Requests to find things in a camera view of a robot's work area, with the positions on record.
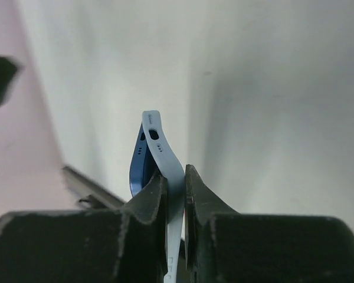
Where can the ceiling aluminium frame bar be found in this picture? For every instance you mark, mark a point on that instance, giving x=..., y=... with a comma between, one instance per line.
x=89, y=194

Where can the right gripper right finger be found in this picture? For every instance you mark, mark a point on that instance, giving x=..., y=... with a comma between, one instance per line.
x=223, y=245

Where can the phone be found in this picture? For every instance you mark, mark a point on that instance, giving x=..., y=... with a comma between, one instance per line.
x=142, y=165

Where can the light blue phone case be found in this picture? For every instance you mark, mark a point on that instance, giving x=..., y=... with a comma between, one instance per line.
x=171, y=169

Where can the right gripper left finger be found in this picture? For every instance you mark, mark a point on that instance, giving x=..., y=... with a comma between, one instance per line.
x=96, y=245

